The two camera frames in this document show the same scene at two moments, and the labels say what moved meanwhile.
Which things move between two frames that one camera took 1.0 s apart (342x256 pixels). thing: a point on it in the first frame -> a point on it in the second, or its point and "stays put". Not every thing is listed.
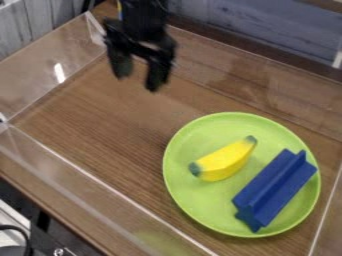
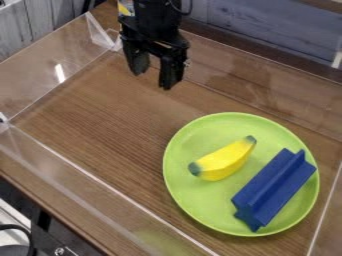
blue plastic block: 272,188 stays put
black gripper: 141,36 -> 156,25
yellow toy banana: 221,164 stays put
